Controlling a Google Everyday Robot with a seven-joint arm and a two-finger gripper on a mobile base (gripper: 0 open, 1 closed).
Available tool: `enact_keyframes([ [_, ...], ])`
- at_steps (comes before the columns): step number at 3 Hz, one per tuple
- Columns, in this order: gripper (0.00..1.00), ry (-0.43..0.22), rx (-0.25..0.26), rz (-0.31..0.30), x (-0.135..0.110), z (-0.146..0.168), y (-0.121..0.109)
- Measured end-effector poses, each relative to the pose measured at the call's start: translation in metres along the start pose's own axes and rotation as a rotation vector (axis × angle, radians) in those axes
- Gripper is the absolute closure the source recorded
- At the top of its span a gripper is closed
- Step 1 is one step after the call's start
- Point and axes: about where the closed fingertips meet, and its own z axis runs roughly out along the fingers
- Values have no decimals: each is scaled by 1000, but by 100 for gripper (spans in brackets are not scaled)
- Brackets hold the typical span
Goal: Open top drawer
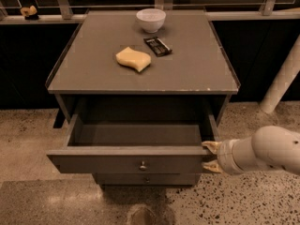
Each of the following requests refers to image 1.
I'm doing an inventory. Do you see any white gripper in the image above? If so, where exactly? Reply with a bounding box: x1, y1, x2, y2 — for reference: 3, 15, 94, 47
202, 139, 246, 175

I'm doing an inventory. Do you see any grey top drawer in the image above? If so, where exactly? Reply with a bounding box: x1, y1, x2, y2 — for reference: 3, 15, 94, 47
47, 96, 216, 174

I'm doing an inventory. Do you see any grey drawer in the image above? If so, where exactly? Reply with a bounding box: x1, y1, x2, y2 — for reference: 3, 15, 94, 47
93, 173, 200, 186
47, 96, 216, 174

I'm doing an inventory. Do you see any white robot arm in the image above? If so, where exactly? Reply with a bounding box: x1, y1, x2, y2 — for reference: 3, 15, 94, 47
202, 37, 300, 175

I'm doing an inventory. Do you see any grey drawer cabinet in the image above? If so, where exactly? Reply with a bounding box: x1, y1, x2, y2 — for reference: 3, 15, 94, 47
45, 8, 241, 187

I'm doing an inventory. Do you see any grey bottom drawer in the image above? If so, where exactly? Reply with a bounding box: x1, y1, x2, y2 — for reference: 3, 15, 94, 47
93, 173, 200, 186

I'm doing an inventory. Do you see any black snack bar wrapper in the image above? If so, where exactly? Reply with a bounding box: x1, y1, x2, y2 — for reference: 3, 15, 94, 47
143, 37, 173, 57

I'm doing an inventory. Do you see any yellow sponge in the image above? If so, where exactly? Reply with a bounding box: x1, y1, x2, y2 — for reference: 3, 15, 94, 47
115, 47, 151, 72

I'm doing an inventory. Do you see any white ceramic bowl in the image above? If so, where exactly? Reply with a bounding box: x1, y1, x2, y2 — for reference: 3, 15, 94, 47
136, 8, 166, 33

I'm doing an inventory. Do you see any metal window railing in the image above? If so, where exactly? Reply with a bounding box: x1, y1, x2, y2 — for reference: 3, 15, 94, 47
0, 0, 300, 23

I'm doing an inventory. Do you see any yellow object on black base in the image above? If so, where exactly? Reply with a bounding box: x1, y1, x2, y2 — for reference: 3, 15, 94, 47
20, 6, 38, 20

